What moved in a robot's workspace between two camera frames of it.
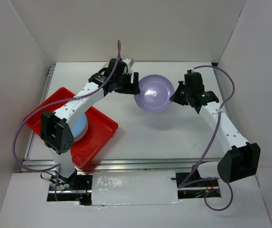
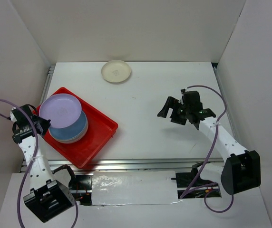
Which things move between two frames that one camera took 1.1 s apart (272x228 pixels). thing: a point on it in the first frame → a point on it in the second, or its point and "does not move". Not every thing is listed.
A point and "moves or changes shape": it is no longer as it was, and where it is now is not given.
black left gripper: x=131 y=88 → x=46 y=122
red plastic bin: x=100 y=130 does not move
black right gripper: x=175 y=97 → x=174 y=103
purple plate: x=155 y=92 moves or changes shape
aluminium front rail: x=119 y=166 does not move
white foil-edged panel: x=134 y=188 does not move
